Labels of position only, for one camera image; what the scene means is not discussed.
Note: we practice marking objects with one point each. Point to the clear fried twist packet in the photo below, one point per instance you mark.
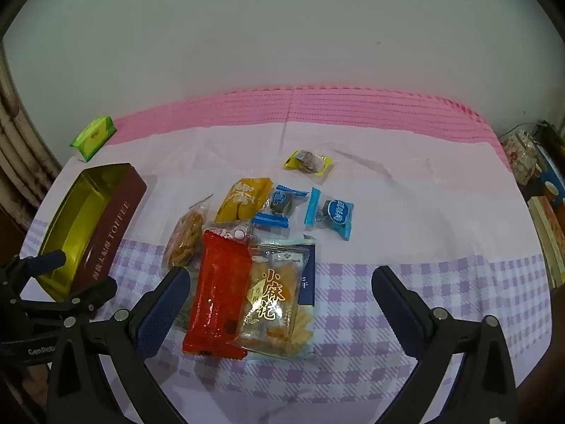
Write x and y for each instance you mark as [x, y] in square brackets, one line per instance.
[269, 300]

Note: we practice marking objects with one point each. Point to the pink purple checked tablecloth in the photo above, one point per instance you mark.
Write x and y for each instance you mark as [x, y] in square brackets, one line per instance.
[397, 185]

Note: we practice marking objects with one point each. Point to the brown and gold tin box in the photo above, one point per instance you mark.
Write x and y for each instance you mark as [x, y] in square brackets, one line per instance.
[119, 212]

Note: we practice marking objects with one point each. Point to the pink and white snack packet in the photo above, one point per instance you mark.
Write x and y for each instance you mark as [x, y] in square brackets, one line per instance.
[234, 232]

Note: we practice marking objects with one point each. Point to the stack of books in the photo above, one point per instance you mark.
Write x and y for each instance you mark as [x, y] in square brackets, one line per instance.
[551, 234]

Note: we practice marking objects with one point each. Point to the green tissue pack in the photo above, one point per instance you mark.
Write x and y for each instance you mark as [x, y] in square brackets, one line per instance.
[95, 137]

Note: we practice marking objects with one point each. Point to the yellow snack packet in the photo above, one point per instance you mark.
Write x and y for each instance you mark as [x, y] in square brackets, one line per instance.
[242, 201]

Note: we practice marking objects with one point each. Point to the clear orange snack packet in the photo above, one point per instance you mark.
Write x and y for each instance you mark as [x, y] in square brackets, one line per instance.
[185, 238]

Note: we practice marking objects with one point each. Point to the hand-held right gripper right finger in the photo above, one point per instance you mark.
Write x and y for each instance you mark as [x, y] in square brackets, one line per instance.
[397, 313]

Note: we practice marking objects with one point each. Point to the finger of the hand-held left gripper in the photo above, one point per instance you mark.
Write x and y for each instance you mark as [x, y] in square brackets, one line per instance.
[48, 261]
[95, 293]

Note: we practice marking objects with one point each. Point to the blue printed box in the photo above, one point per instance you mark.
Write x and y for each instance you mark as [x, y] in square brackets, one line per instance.
[551, 176]

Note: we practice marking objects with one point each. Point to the small yellow candy packet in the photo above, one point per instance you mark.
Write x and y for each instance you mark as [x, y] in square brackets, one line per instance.
[309, 163]

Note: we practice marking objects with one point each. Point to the floral patterned container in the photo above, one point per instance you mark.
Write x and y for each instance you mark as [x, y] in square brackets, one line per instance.
[521, 157]

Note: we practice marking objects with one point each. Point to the grey green snack packet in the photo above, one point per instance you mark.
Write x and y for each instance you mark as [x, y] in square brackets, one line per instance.
[183, 318]

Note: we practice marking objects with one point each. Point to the red snack packet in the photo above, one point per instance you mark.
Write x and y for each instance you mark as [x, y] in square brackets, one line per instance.
[218, 300]

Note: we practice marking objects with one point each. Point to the beige ribbed pipes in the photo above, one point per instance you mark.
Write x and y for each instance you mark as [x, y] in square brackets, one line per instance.
[17, 141]

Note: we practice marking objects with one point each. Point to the light blue candy packet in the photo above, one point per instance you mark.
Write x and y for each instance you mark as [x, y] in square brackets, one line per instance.
[332, 214]

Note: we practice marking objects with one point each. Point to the dark blue candy packet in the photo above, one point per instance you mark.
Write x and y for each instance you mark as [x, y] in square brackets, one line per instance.
[280, 205]

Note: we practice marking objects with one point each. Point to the blue and white chip packet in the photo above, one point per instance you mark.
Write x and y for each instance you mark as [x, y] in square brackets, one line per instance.
[307, 291]

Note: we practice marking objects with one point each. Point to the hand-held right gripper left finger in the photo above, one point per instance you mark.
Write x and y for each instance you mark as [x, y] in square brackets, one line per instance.
[161, 318]

